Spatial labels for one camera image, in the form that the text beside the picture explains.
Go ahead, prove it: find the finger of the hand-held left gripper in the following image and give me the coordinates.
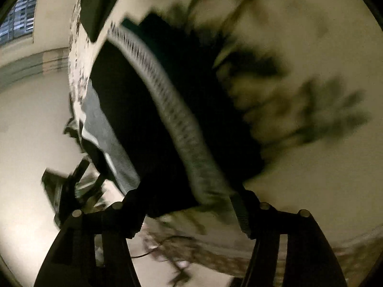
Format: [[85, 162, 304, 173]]
[[69, 158, 108, 199]]

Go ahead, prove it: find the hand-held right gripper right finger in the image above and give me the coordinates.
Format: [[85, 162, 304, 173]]
[[230, 190, 349, 287]]

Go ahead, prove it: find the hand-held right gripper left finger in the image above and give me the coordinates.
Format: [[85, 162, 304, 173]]
[[34, 190, 147, 287]]

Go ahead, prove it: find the striped knit sweater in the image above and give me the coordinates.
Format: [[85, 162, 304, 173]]
[[81, 13, 267, 219]]

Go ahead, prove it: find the green curtain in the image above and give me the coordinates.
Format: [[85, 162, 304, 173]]
[[0, 47, 71, 89]]

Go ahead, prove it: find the barred window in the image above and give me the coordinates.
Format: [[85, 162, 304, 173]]
[[0, 0, 40, 46]]

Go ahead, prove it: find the folded dark garment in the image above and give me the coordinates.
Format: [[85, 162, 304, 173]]
[[80, 0, 129, 43]]

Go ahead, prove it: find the floral bedspread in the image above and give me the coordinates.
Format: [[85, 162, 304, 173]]
[[68, 0, 383, 287]]

